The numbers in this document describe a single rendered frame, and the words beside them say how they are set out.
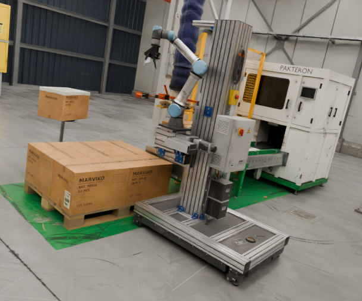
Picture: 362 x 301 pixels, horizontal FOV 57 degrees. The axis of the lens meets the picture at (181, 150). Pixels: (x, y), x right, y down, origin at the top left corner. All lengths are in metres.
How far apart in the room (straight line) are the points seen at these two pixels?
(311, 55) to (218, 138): 9.86
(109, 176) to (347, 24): 10.40
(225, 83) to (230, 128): 0.40
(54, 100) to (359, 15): 9.91
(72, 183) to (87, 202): 0.25
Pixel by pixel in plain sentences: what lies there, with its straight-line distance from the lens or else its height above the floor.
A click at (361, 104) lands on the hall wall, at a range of 11.95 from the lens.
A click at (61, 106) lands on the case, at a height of 0.82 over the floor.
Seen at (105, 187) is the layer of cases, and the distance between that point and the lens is 3.24.
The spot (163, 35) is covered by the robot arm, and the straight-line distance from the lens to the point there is 2.99.
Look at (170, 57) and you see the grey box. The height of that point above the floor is 1.73.
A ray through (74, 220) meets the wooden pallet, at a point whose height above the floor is 0.09.
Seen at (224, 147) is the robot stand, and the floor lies 0.97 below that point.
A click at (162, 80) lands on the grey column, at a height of 1.38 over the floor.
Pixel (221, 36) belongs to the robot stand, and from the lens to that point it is 3.08.
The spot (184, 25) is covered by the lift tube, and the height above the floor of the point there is 2.01.
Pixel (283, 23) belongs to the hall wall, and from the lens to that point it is 13.23.
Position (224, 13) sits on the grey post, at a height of 2.83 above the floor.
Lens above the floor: 1.51
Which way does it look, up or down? 13 degrees down
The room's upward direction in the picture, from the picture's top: 10 degrees clockwise
